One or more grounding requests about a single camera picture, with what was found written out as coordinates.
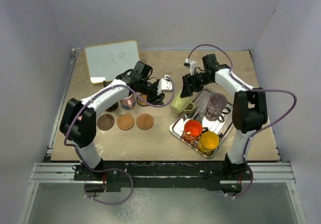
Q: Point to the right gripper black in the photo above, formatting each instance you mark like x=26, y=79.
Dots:
x=188, y=89

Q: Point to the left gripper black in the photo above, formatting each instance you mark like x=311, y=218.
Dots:
x=155, y=99

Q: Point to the pale yellow mug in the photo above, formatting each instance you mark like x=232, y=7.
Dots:
x=184, y=104

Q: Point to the pink mug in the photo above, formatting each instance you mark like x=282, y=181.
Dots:
x=130, y=99

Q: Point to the purple mug black rim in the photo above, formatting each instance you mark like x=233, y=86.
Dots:
x=217, y=108

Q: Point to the dark mug white interior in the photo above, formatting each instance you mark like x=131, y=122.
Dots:
x=113, y=107

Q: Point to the light wooden coaster bottom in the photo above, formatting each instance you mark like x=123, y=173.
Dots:
x=144, y=121

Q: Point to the light wooden coaster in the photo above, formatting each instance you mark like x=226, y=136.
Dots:
x=144, y=121
x=125, y=121

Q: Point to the light wooden coaster top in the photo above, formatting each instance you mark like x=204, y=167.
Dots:
x=125, y=121

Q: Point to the dark wooden coaster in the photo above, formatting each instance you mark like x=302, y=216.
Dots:
x=105, y=122

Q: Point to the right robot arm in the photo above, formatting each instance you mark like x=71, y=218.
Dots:
x=249, y=111

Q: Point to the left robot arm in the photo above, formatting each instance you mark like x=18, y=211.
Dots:
x=78, y=123

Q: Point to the orange black smiley coaster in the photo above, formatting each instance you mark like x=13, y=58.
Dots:
x=142, y=100

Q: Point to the blue round coaster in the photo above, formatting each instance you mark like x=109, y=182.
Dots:
x=127, y=106

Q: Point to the orange glass cup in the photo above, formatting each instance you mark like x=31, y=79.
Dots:
x=193, y=130

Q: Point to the yellow glass cup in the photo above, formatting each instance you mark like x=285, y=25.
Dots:
x=208, y=143

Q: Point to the white board with stand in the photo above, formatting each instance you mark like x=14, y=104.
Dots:
x=106, y=61

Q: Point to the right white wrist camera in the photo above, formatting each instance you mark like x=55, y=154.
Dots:
x=191, y=65

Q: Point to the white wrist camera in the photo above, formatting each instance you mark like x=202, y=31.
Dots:
x=164, y=84
x=191, y=65

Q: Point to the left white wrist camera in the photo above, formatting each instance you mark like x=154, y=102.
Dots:
x=164, y=84

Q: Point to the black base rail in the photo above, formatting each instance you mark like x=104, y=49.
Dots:
x=209, y=175

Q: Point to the aluminium frame rail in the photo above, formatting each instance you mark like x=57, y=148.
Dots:
x=52, y=173

